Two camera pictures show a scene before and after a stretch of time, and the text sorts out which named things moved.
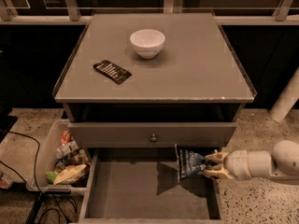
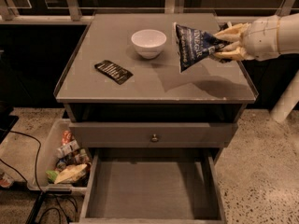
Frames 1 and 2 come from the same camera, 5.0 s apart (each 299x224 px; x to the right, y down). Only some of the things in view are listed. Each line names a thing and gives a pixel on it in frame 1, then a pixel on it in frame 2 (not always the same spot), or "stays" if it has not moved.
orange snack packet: [65, 137] stays
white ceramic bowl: [148, 43] stays
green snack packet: [50, 175] stays
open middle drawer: [140, 186] stays
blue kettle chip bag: [190, 163] to [194, 46]
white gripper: [235, 164] to [262, 38]
